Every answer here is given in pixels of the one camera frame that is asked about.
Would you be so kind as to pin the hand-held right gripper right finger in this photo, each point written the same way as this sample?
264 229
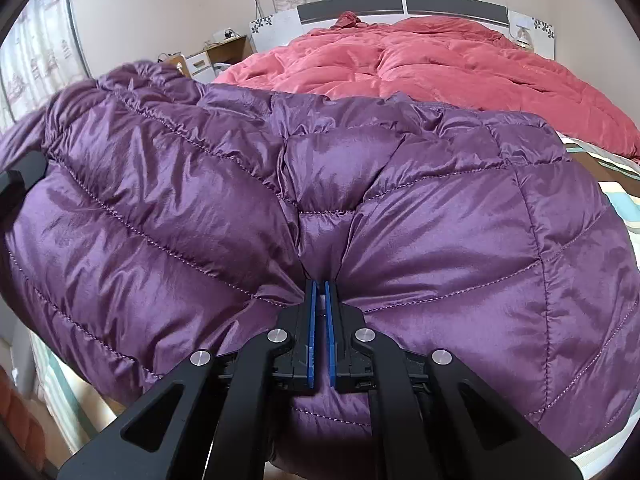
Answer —
330 340

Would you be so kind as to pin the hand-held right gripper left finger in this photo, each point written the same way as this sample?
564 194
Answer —
312 335

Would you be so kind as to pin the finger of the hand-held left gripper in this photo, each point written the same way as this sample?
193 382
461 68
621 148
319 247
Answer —
22 172

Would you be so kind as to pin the purple down jacket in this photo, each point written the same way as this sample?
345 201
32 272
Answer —
200 185

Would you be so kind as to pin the ship print wave curtain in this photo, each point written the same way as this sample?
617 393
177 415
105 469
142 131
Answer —
35 45

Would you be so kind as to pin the brown bag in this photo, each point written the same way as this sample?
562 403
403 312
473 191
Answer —
180 66

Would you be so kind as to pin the white drawer cabinet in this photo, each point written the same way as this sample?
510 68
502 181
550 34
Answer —
197 65

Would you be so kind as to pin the person's red garment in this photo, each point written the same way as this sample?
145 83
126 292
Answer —
20 410

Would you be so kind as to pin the wooden desk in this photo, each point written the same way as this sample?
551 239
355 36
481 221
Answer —
227 52

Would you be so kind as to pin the red duvet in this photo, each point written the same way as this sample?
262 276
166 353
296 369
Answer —
450 70

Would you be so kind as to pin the white and grey headboard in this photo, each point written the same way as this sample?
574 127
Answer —
350 7

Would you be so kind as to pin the white bedside lamp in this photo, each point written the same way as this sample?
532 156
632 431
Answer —
522 35

